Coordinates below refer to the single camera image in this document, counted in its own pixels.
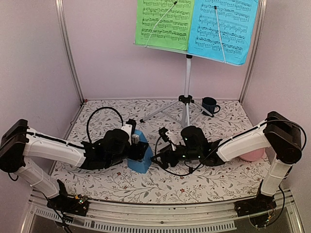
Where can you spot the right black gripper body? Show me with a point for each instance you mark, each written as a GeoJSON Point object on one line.
{"type": "Point", "coordinates": [174, 160]}

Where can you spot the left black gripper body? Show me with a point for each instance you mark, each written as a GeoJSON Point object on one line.
{"type": "Point", "coordinates": [137, 154]}

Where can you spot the blue metronome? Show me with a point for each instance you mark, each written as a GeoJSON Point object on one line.
{"type": "Point", "coordinates": [143, 166]}

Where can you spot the white perforated music stand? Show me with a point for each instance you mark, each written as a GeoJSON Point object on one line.
{"type": "Point", "coordinates": [186, 99]}

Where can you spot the green sheet music page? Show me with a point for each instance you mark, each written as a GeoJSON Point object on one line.
{"type": "Point", "coordinates": [164, 23]}

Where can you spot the blue sheet music page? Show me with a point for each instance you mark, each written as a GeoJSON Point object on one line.
{"type": "Point", "coordinates": [221, 30]}

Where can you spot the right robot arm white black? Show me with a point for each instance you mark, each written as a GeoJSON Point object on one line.
{"type": "Point", "coordinates": [286, 138]}

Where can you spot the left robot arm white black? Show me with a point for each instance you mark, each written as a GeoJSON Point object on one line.
{"type": "Point", "coordinates": [20, 143]}

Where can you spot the dark blue mug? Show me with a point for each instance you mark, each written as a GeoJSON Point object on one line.
{"type": "Point", "coordinates": [210, 104]}

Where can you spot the pink plastic plate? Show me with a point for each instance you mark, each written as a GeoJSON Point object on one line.
{"type": "Point", "coordinates": [253, 155]}

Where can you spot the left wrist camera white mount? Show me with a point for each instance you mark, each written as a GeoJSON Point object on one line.
{"type": "Point", "coordinates": [129, 127]}

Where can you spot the front aluminium rail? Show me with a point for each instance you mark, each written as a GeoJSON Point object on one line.
{"type": "Point", "coordinates": [117, 217]}

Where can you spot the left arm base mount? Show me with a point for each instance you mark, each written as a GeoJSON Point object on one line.
{"type": "Point", "coordinates": [64, 203]}

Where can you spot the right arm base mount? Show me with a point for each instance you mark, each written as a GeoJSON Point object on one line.
{"type": "Point", "coordinates": [255, 205]}

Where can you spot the left aluminium frame post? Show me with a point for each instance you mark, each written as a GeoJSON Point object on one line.
{"type": "Point", "coordinates": [65, 37]}

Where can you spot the aluminium frame post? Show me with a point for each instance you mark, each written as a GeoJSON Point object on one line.
{"type": "Point", "coordinates": [257, 30]}
{"type": "Point", "coordinates": [65, 37]}

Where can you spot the right aluminium frame post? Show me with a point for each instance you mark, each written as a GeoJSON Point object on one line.
{"type": "Point", "coordinates": [257, 30]}

